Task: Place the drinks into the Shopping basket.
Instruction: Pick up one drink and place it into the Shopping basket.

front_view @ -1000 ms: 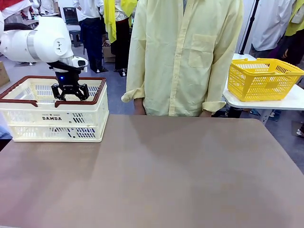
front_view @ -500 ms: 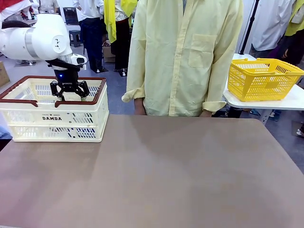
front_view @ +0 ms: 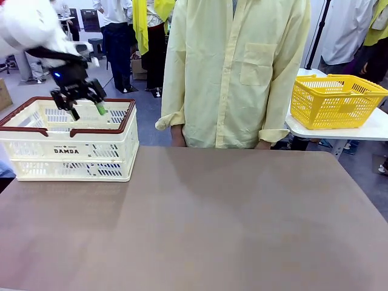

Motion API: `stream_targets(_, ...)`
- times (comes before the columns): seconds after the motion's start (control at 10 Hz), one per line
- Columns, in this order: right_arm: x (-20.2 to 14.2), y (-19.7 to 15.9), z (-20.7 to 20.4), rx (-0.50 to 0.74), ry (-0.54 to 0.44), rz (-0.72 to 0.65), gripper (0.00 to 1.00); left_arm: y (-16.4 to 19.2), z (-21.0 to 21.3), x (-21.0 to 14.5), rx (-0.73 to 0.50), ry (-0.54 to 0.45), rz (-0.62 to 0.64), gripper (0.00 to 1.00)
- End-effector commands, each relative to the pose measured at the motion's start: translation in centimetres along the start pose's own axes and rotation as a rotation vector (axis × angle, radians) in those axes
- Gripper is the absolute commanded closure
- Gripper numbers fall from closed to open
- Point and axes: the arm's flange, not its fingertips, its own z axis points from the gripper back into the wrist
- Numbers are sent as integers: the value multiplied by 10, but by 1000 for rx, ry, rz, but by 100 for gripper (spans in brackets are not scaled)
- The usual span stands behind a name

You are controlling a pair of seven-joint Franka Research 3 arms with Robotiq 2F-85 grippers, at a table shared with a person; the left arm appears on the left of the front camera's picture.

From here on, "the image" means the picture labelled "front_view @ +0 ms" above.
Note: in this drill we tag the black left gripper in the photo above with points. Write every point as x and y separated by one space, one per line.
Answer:
71 77

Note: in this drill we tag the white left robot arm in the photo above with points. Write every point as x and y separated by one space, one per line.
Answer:
27 24

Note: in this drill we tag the person's left forearm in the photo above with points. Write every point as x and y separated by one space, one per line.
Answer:
263 145

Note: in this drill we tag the person's right forearm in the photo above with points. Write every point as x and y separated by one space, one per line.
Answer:
177 138

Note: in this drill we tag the cream folding shopping basket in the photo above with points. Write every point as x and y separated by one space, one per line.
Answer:
69 145

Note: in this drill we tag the yellow plastic basket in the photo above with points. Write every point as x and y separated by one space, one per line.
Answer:
333 103

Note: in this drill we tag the grey stool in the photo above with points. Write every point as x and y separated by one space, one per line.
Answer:
97 45

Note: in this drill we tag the bystander in grey trousers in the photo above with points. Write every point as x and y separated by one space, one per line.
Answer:
31 69

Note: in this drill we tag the bystander with dark apron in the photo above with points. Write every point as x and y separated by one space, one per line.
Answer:
116 45

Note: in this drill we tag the small cardboard box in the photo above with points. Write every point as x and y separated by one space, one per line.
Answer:
139 69

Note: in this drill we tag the large cardboard box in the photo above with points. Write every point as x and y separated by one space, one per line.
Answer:
4 95

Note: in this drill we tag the bystander with yellow cloth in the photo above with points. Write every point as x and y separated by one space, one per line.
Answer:
154 54

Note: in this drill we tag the blue cloth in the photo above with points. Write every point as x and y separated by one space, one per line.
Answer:
6 169

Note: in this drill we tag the person in yellow shirt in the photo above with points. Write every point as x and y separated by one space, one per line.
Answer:
230 75

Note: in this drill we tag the white side table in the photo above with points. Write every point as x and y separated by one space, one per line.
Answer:
303 127

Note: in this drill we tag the black tripod pole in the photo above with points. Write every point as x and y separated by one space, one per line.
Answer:
318 33

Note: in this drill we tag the bystander in white shirt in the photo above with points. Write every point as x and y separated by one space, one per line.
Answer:
345 30

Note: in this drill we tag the bystander in yellow-green vest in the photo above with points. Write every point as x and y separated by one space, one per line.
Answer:
379 27

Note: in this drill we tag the white shoe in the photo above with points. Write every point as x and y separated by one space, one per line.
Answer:
383 169

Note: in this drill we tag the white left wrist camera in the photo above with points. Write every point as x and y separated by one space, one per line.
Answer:
92 60

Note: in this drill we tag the wide black wall panel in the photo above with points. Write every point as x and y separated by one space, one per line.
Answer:
90 20

